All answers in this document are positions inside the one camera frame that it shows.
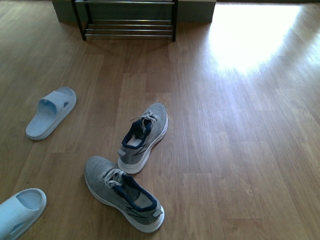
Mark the light blue slipper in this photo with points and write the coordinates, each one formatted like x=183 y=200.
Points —
x=20 y=211
x=51 y=110

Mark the grey knit sneaker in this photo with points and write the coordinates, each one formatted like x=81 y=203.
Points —
x=113 y=187
x=145 y=132

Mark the black metal shoe rack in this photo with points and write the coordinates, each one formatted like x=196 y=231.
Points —
x=125 y=28

